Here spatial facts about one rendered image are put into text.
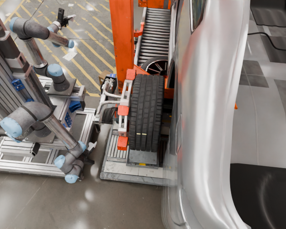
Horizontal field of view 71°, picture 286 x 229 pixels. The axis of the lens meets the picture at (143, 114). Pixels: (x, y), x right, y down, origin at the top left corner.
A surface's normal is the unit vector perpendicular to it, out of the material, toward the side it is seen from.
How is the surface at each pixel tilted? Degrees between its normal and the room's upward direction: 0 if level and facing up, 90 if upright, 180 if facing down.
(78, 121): 0
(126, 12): 90
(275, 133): 22
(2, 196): 0
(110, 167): 0
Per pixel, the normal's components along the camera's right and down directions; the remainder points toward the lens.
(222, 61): -0.34, -0.40
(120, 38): -0.10, 0.82
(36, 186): 0.03, -0.57
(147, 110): -0.03, -0.05
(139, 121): -0.05, 0.22
